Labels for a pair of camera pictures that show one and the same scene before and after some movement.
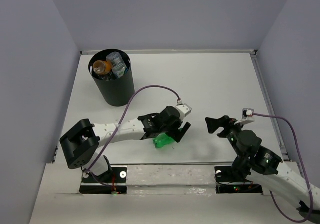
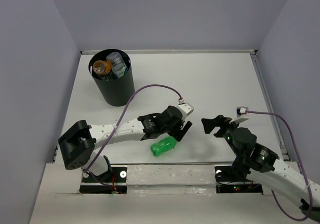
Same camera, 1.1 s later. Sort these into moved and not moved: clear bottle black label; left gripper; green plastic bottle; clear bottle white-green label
Moved: green plastic bottle
Not moved: clear bottle black label; clear bottle white-green label; left gripper
